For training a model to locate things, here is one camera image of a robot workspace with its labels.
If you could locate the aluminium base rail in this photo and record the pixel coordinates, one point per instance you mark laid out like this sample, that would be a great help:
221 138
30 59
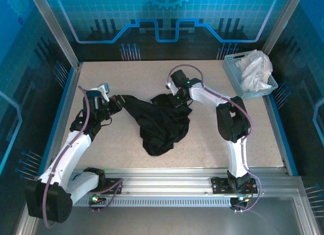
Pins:
164 181

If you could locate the black floral print t-shirt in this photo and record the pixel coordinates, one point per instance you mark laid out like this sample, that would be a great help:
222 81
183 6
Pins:
162 128

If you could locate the aluminium frame post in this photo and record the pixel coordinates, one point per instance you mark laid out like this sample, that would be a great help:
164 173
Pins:
281 24
58 35

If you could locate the small LED controller board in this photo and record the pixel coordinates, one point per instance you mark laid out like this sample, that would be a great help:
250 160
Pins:
240 199
95 199

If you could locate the crumpled white cloth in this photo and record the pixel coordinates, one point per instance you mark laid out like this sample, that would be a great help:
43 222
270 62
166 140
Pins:
255 70

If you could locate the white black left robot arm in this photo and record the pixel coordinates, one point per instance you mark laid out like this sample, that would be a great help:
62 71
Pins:
73 149

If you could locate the grey perforated plastic basket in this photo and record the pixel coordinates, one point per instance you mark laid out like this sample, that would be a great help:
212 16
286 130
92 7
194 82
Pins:
233 70

